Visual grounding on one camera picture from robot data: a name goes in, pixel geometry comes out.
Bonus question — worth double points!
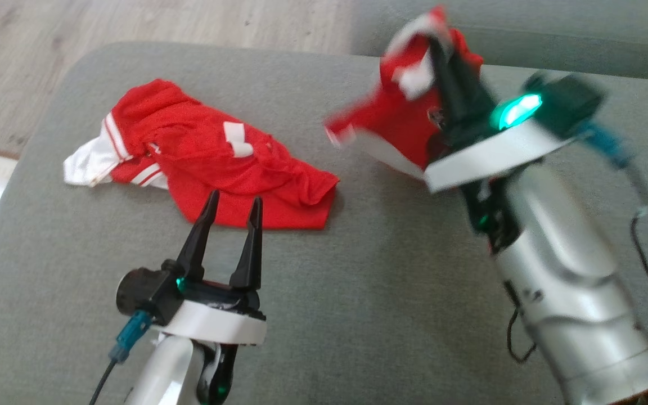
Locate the grey sofa back cushion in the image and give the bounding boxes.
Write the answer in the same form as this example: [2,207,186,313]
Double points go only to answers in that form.
[351,0,648,83]

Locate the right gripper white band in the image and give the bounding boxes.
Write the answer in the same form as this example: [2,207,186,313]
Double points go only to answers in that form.
[424,40,575,194]

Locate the grey sofa seat cushion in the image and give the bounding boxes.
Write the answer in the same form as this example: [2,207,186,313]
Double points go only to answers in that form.
[0,42,648,405]

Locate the thin black looped cable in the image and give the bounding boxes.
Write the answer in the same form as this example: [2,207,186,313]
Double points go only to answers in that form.
[506,280,538,364]

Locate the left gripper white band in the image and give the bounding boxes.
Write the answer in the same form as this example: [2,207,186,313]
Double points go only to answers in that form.
[157,190,267,346]

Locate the red and white basketball jersey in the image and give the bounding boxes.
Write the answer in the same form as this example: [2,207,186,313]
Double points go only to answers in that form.
[64,79,340,231]

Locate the black cable teal connector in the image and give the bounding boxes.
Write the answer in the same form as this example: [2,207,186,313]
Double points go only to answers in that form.
[88,310,154,405]
[576,123,648,330]

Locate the red shorts with white trim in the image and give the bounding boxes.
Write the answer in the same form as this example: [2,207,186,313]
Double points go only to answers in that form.
[324,6,485,182]

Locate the left black cable teal connector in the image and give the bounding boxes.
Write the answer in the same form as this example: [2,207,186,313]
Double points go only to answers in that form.
[88,310,154,405]

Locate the right black cable teal connector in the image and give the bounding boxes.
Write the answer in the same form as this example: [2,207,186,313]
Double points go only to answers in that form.
[576,123,648,330]

